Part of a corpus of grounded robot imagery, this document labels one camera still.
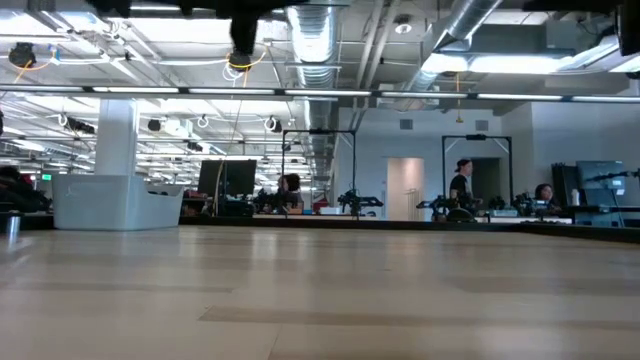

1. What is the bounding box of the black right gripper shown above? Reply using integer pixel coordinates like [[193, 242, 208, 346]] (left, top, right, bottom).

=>
[[84, 0, 231, 19]]

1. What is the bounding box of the long ceiling light bar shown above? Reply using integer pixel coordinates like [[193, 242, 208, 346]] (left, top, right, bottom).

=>
[[0, 84, 640, 104]]

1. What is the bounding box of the white column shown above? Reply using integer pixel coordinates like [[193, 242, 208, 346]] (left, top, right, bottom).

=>
[[94, 97, 140, 175]]

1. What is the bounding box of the black computer monitor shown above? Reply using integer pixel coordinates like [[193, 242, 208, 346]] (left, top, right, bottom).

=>
[[197, 159, 258, 197]]

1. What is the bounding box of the white plastic bin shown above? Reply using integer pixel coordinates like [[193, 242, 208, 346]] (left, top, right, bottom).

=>
[[51, 173, 185, 232]]

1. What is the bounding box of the metal cylinder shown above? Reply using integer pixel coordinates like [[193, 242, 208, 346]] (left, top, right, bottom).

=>
[[5, 209, 22, 239]]

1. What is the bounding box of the black office chair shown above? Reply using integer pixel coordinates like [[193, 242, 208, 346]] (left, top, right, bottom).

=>
[[446, 206, 476, 223]]

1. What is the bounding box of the black ceiling cord reel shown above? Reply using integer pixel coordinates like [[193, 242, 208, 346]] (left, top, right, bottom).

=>
[[228, 52, 253, 71], [8, 42, 37, 69]]

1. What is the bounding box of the silver ventilation duct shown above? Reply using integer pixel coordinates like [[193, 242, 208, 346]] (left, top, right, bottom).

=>
[[287, 4, 341, 90]]

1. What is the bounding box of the black frame stand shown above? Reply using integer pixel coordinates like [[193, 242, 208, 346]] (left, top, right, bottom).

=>
[[441, 133, 514, 211], [281, 128, 357, 219]]

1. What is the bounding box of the dark wall monitor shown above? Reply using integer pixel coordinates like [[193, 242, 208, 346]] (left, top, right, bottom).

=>
[[575, 159, 626, 191]]

